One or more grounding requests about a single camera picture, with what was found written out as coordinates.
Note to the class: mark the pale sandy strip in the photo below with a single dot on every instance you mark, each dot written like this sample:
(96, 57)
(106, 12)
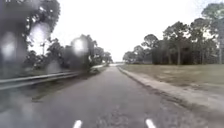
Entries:
(180, 91)

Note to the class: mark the metal guardrail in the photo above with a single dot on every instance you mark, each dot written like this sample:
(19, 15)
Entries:
(40, 78)

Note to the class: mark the grass verge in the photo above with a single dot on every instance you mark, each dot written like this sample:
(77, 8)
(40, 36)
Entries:
(180, 74)

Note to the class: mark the row of trees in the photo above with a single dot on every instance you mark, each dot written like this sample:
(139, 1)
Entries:
(43, 50)

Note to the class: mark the group of trees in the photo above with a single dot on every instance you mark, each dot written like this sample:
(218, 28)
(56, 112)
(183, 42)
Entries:
(186, 46)

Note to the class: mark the grey asphalt path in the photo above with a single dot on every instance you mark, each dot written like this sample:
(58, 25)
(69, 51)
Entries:
(106, 100)

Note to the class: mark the robot's own part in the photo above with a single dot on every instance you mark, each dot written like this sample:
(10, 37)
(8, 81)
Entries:
(77, 124)
(150, 123)

